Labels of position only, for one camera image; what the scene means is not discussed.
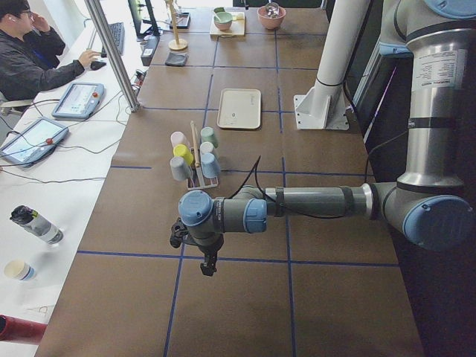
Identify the folded grey cloth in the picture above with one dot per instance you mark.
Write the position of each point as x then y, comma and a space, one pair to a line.
176, 59

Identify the aluminium frame post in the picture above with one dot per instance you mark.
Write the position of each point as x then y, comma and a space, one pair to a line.
100, 22

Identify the grey cup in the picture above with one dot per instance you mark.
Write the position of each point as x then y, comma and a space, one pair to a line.
181, 171

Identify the green bowl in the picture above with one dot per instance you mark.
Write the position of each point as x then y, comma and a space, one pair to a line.
223, 20

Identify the metal scoop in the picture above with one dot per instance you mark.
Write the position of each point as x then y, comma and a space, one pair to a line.
272, 9

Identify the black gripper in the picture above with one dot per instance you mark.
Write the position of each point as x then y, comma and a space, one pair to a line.
210, 251

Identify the white cup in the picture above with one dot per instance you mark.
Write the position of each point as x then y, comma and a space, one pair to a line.
208, 147

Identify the yellow cup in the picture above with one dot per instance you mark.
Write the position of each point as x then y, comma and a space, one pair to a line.
182, 150

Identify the black keyboard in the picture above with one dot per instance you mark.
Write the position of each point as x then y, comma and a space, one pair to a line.
117, 31

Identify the blue cup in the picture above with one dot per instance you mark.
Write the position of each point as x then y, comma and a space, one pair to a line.
210, 166

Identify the seated person black jacket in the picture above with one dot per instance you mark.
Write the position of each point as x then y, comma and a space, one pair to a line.
29, 54

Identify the pink bowl with ice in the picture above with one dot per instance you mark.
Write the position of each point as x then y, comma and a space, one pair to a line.
270, 23

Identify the black rectangular box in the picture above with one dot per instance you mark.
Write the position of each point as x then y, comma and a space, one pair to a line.
148, 47

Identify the metal tray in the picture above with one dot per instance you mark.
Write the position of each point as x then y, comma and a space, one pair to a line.
183, 20

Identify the white wire cup rack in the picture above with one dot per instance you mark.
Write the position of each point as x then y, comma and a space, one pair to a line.
199, 182

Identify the black monitor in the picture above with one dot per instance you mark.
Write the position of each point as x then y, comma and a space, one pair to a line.
143, 19

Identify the wooden rack handle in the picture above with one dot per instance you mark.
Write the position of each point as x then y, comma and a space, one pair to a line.
195, 145

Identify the teach pendant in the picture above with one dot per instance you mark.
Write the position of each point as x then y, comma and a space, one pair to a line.
34, 143
79, 101

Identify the near teach pendant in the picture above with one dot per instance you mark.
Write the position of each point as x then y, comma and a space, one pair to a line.
34, 143

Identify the green cup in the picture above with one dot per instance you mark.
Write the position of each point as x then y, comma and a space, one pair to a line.
208, 135

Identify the wooden mug tree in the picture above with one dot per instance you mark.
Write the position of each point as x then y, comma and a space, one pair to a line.
177, 44

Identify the pink cup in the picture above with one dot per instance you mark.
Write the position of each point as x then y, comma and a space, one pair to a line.
177, 138

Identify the clear water bottle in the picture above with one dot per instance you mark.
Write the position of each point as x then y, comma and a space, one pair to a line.
36, 224

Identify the wooden cutting board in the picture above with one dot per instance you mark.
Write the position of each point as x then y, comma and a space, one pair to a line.
237, 28

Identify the paper cup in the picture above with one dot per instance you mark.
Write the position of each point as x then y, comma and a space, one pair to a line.
19, 270

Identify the cream rabbit tray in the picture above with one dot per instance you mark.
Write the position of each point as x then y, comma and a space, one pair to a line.
239, 109

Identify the white pillar with base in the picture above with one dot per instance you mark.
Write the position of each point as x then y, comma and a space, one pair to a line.
323, 106

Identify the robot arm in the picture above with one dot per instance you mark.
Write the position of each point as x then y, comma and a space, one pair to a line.
424, 203

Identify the red cylinder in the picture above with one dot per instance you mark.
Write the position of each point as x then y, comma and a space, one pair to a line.
21, 331

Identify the far teach pendant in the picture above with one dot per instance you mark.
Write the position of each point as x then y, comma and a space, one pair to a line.
79, 101

